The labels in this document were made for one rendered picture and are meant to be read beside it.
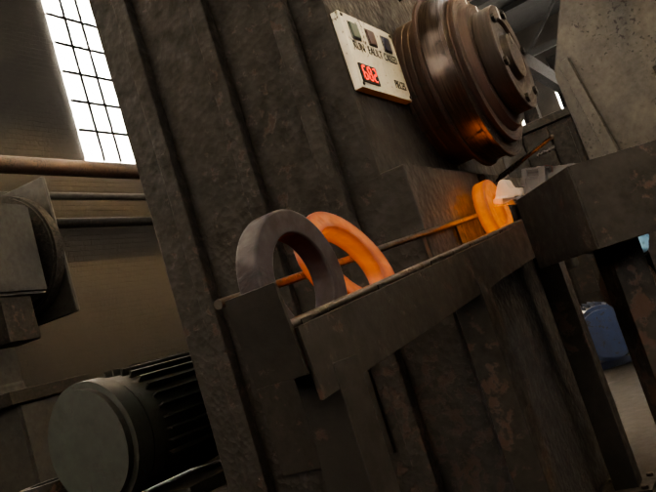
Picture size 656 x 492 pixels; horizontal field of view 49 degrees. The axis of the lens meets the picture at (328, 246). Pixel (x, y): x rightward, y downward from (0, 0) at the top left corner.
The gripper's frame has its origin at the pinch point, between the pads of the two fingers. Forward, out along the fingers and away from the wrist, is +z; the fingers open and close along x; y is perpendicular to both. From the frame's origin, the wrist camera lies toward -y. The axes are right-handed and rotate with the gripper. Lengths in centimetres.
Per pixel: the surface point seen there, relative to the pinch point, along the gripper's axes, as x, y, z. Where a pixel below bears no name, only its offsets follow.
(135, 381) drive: 9, -43, 112
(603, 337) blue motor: -214, -68, 16
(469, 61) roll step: 0.2, 34.2, 2.5
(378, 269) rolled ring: 68, -10, -3
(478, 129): -2.2, 18.2, 2.3
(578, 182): 50, 1, -30
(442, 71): 5.2, 31.9, 7.4
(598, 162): 47, 4, -33
